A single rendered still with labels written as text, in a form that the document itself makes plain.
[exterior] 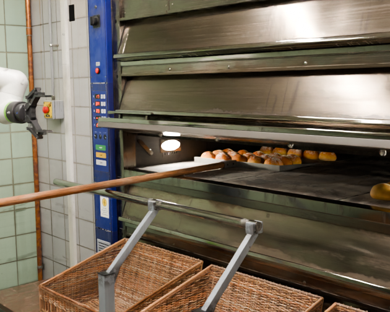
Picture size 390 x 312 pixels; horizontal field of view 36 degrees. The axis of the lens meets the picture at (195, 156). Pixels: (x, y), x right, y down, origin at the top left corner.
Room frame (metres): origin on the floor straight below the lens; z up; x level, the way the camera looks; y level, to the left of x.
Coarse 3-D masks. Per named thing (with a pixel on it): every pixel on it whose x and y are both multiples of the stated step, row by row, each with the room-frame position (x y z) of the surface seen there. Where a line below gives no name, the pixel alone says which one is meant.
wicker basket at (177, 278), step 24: (120, 240) 2.79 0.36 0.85; (96, 264) 2.69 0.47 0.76; (144, 264) 2.66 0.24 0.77; (168, 264) 2.55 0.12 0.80; (192, 264) 2.46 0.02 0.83; (48, 288) 2.44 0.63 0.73; (72, 288) 2.61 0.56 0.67; (96, 288) 2.69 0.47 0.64; (144, 288) 2.62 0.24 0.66; (168, 288) 2.52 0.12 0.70
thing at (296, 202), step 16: (128, 176) 2.85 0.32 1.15; (176, 176) 2.61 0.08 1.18; (208, 192) 2.43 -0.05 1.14; (224, 192) 2.36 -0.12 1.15; (240, 192) 2.29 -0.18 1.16; (256, 192) 2.23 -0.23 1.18; (272, 192) 2.20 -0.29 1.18; (304, 208) 2.06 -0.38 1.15; (320, 208) 2.01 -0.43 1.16; (336, 208) 1.97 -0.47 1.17; (352, 208) 1.92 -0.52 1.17; (368, 208) 1.89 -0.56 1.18; (384, 208) 1.88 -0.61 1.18
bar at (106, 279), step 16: (96, 192) 2.37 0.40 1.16; (112, 192) 2.30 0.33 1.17; (160, 208) 2.07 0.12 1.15; (176, 208) 2.00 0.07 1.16; (192, 208) 1.96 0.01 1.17; (144, 224) 2.07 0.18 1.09; (240, 224) 1.78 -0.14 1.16; (256, 224) 1.74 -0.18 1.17; (128, 240) 2.04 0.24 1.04; (240, 256) 1.70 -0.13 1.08; (112, 272) 1.97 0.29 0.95; (224, 272) 1.68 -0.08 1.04; (112, 288) 1.96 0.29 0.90; (224, 288) 1.66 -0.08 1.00; (112, 304) 1.96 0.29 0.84; (208, 304) 1.62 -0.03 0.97
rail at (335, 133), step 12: (108, 120) 2.71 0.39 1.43; (120, 120) 2.64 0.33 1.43; (132, 120) 2.57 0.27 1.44; (144, 120) 2.51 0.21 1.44; (156, 120) 2.46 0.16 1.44; (276, 132) 1.98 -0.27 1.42; (288, 132) 1.94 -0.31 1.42; (300, 132) 1.90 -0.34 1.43; (312, 132) 1.87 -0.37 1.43; (324, 132) 1.83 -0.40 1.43; (336, 132) 1.80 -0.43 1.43; (348, 132) 1.77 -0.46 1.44; (360, 132) 1.74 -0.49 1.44; (372, 132) 1.71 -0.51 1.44
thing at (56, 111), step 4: (48, 100) 3.29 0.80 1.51; (52, 100) 3.28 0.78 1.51; (56, 100) 3.26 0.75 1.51; (60, 100) 3.27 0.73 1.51; (44, 104) 3.30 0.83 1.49; (52, 104) 3.24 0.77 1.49; (56, 104) 3.25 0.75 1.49; (60, 104) 3.27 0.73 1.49; (48, 108) 3.26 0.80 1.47; (52, 108) 3.24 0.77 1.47; (56, 108) 3.25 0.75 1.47; (60, 108) 3.27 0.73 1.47; (48, 112) 3.26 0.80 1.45; (52, 112) 3.24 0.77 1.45; (56, 112) 3.25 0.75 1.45; (60, 112) 3.27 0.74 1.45; (44, 116) 3.30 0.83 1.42; (48, 116) 3.26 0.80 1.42; (52, 116) 3.24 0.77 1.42; (56, 116) 3.25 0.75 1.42; (60, 116) 3.27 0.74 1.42
